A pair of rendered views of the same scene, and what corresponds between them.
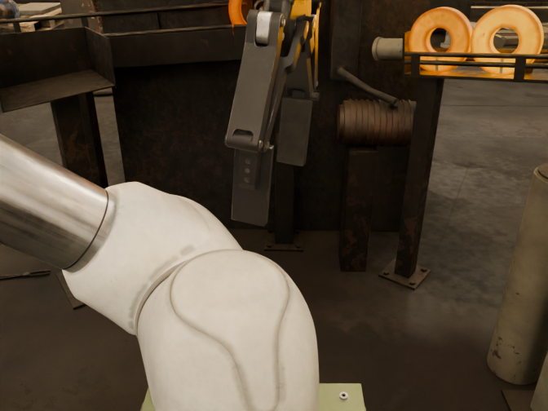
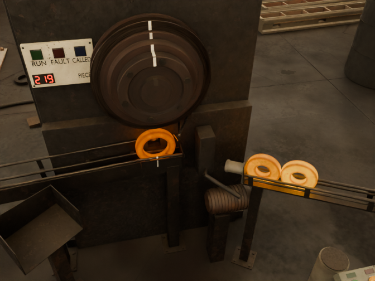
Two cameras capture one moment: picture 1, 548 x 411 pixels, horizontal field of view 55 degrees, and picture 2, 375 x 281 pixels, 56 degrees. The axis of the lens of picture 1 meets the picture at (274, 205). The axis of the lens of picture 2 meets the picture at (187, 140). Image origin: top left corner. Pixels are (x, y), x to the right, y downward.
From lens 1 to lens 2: 94 cm
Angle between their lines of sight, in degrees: 17
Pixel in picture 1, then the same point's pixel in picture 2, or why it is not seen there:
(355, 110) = (217, 200)
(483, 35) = (287, 174)
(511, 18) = (302, 170)
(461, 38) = (275, 173)
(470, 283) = (277, 257)
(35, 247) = not seen: outside the picture
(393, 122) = (238, 204)
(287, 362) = not seen: outside the picture
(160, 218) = not seen: outside the picture
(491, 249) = (283, 226)
